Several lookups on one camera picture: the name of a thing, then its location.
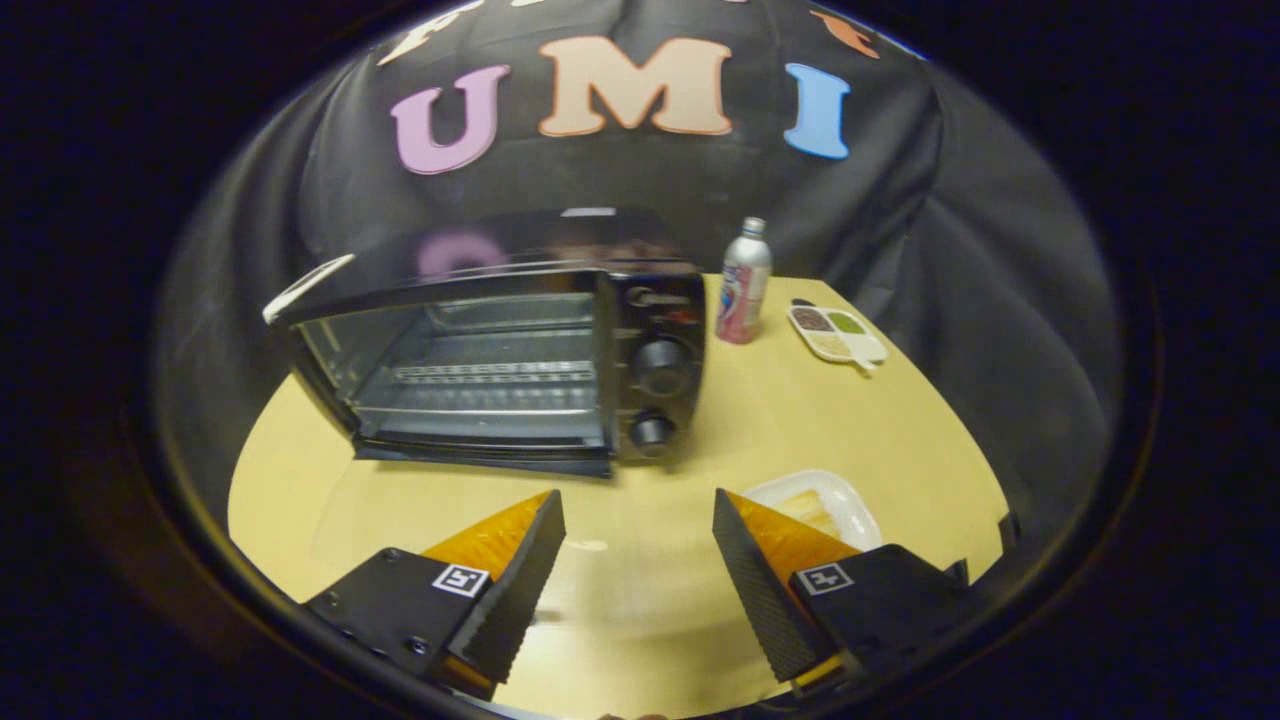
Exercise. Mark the white plate with toast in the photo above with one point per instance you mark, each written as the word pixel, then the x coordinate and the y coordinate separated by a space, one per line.
pixel 830 505

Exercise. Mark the black backdrop cloth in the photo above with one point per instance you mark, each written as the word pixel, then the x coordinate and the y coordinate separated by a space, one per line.
pixel 900 200

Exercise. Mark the silver pink drink bottle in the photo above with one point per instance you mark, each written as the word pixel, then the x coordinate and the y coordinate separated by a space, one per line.
pixel 745 290

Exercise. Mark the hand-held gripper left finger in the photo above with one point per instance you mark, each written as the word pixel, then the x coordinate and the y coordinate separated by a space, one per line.
pixel 520 590

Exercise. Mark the white divided condiment dish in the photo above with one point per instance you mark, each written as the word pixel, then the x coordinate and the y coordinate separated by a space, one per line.
pixel 838 335

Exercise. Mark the black toaster oven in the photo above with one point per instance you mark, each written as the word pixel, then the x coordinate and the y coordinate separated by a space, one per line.
pixel 640 350

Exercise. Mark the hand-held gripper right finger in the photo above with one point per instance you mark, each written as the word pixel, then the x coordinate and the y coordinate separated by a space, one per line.
pixel 765 600

